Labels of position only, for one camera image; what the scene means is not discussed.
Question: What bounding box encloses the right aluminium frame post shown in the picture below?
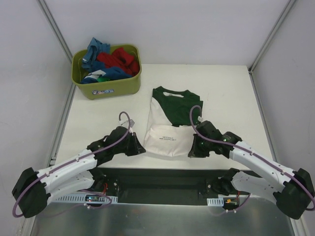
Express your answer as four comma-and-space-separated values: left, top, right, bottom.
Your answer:
248, 0, 298, 75

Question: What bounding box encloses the white left cable duct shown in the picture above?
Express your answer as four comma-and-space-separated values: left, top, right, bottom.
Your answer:
53, 193, 118, 204

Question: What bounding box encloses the red t-shirt in bin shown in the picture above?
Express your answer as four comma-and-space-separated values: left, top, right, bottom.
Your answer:
96, 47, 140, 76

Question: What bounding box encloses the bright green cloth in bin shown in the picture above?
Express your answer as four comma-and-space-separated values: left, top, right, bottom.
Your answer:
97, 77, 110, 83

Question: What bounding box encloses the white cable duct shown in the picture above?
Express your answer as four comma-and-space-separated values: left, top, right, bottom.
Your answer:
206, 197, 239, 207
53, 193, 118, 204

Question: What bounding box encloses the olive green plastic bin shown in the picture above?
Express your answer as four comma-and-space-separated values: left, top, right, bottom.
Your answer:
71, 49, 142, 100

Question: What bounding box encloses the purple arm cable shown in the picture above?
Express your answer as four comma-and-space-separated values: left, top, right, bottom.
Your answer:
12, 112, 135, 218
189, 105, 315, 211

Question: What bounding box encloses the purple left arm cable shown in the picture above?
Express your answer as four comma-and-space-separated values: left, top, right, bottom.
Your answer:
12, 112, 135, 218

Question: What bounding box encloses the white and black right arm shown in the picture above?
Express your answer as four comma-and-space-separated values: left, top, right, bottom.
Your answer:
188, 121, 315, 220

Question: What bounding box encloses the aluminium frame post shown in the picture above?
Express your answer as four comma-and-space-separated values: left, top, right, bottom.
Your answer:
248, 0, 298, 75
36, 0, 72, 62

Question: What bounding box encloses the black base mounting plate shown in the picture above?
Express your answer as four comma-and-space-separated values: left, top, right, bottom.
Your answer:
91, 168, 252, 205

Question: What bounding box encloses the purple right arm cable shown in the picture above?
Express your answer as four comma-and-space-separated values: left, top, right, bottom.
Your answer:
189, 105, 315, 211

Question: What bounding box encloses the blue t-shirt in bin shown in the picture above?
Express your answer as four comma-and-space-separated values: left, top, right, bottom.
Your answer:
81, 37, 132, 84

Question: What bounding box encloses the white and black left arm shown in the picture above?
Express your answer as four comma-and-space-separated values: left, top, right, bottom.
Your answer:
12, 126, 146, 218

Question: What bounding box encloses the left aluminium frame post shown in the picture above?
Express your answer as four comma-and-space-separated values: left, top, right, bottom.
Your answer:
36, 0, 72, 62

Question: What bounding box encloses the white right cable duct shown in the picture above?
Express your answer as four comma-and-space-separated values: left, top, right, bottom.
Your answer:
206, 197, 239, 207

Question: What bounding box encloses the white green-sleeved Charlie Brown shirt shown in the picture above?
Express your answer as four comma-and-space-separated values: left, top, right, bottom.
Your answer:
144, 86, 203, 157

